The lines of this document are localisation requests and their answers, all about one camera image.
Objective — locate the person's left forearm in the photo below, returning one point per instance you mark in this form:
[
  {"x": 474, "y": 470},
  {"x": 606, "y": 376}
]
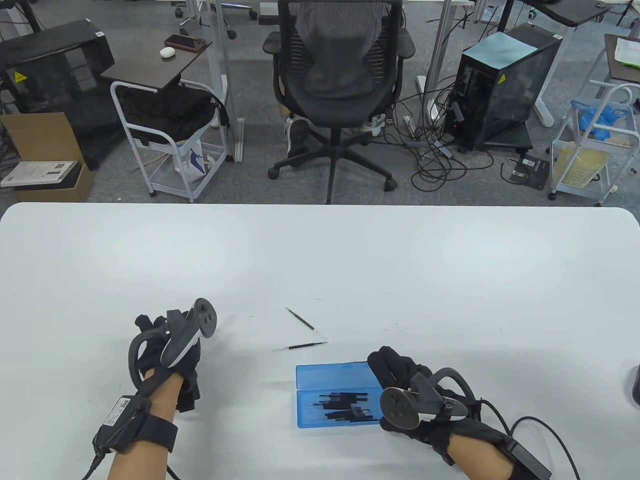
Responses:
[{"x": 160, "y": 400}]

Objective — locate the white metal trolley cart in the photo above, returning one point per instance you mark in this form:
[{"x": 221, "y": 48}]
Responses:
[
  {"x": 582, "y": 191},
  {"x": 170, "y": 175}
]

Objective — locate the person's right forearm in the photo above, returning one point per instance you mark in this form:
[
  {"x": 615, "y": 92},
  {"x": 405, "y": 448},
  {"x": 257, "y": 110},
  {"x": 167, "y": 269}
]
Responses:
[{"x": 475, "y": 462}]

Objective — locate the single black pen refill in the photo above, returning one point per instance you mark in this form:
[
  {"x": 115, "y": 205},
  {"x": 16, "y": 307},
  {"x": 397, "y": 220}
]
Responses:
[
  {"x": 305, "y": 345},
  {"x": 302, "y": 320}
]

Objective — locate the white desk leg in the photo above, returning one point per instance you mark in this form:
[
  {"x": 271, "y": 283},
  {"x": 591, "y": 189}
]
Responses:
[
  {"x": 437, "y": 60},
  {"x": 220, "y": 75},
  {"x": 550, "y": 85}
]

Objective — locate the dark red smartphone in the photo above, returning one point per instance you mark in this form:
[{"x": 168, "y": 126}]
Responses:
[{"x": 185, "y": 43}]

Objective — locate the white power strip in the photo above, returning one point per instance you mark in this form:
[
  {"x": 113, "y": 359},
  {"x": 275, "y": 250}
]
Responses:
[{"x": 410, "y": 125}]

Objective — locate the black computer case yellow sticker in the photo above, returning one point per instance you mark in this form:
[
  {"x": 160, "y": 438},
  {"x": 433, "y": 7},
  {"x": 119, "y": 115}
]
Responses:
[{"x": 50, "y": 65}]

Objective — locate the yellow basket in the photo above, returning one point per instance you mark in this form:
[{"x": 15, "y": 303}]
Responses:
[{"x": 580, "y": 165}]

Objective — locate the dark brown side table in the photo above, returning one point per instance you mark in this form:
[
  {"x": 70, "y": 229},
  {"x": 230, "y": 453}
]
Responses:
[
  {"x": 150, "y": 65},
  {"x": 620, "y": 72}
]

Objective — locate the white earbuds case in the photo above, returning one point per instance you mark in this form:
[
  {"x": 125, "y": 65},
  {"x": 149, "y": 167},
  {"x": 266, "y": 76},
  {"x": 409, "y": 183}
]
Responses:
[{"x": 167, "y": 52}]

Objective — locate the black mesh office chair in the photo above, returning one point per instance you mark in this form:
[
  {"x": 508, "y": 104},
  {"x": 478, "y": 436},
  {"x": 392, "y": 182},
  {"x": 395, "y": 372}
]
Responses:
[{"x": 340, "y": 110}]

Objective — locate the black bag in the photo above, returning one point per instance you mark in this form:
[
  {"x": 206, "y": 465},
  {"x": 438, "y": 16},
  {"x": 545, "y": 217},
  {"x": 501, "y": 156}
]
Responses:
[{"x": 165, "y": 112}]

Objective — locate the black wrist module white label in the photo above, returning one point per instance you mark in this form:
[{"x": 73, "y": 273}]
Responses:
[{"x": 125, "y": 422}]

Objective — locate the dark rounded object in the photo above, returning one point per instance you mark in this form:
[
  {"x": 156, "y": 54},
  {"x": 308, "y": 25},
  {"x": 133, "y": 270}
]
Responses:
[{"x": 636, "y": 385}]

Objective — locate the white paper sheet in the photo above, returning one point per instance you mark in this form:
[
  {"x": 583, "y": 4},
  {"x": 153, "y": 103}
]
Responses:
[{"x": 629, "y": 50}]

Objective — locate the group of black pen refills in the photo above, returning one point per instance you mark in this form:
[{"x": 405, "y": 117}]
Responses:
[{"x": 345, "y": 400}]

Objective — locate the flat white box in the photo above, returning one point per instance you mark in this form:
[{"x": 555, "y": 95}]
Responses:
[{"x": 37, "y": 171}]

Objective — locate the flat black package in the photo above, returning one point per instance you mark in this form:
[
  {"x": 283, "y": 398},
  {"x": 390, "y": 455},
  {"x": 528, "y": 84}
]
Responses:
[{"x": 527, "y": 170}]

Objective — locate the office chair base casters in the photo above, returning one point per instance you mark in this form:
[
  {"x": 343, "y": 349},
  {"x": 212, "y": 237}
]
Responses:
[{"x": 231, "y": 34}]

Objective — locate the blue stationery box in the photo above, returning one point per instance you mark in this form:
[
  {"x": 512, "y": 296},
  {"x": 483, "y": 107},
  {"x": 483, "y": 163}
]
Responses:
[{"x": 340, "y": 375}]

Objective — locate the brown cardboard box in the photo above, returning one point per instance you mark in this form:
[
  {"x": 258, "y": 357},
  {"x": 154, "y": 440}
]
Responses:
[{"x": 40, "y": 137}]

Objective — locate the person's right hand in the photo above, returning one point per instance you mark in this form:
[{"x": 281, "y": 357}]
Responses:
[{"x": 395, "y": 367}]

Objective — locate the white plastic bag blue print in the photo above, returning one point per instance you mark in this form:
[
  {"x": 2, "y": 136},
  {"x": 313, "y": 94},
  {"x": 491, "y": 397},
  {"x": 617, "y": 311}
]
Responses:
[{"x": 192, "y": 160}]

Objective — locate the grey tracking controller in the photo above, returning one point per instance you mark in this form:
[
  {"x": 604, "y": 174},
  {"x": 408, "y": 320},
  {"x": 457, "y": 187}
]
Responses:
[
  {"x": 400, "y": 410},
  {"x": 180, "y": 340}
]

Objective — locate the black desk top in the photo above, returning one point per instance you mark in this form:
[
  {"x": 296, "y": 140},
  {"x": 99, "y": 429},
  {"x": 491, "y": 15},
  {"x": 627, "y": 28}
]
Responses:
[{"x": 575, "y": 12}]

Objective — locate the black glass-sided computer tower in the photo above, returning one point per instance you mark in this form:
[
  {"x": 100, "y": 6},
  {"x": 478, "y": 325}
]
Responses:
[{"x": 515, "y": 100}]

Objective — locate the person's left hand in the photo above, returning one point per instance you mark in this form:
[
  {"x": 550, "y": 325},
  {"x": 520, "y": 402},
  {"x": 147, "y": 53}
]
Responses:
[{"x": 192, "y": 370}]

